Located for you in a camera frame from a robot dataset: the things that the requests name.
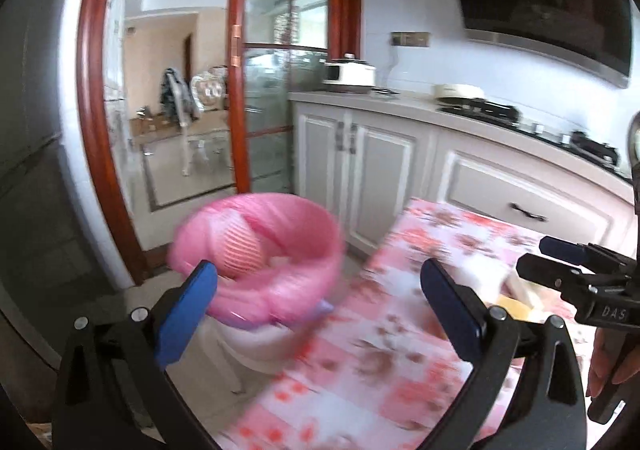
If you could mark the white plastic stool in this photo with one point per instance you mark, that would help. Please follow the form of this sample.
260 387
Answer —
255 355

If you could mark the black gas stove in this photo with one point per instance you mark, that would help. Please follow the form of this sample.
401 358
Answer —
530 124

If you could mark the black range hood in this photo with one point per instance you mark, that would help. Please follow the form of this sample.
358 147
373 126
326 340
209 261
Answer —
540 4

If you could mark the glass sliding door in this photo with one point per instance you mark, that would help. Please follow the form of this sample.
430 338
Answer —
280 104

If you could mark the white dining chair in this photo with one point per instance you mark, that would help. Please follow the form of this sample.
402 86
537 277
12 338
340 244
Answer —
205 129

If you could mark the yellow cardboard piece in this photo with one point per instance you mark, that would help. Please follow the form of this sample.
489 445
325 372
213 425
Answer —
515 307

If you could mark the white foam roll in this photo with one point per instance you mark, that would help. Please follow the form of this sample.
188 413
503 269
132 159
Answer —
480 275

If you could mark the red and white foam net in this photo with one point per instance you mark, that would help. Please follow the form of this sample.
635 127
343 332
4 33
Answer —
242 247

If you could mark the pink floral tablecloth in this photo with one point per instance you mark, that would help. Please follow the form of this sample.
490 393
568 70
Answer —
380 380

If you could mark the brass wall outlet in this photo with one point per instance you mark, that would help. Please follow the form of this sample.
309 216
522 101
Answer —
410 39

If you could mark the pink lined trash bin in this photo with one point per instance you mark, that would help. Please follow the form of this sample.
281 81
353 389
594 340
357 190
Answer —
300 290

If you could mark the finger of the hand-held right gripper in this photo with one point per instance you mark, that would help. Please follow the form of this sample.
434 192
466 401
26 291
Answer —
562 249
545 269

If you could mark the dark grey refrigerator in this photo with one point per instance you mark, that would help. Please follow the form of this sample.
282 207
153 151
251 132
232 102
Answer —
35 129

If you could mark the dark patterned garment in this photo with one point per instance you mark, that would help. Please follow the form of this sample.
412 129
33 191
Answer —
177 94

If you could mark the white kitchen base cabinet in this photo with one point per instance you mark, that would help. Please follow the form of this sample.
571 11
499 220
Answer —
390 164

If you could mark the beige pan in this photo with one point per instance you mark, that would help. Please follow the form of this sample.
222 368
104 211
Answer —
457 90

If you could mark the red wooden door frame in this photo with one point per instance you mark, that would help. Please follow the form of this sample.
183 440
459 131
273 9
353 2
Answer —
97 104

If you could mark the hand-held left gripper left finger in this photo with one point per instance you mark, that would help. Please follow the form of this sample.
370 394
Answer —
185 315

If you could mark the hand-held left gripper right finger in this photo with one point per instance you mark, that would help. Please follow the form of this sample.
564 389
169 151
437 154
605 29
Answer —
450 315

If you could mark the white rice cooker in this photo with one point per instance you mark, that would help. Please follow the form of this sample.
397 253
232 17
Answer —
350 74

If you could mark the person's right hand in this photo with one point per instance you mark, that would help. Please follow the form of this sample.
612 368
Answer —
607 360

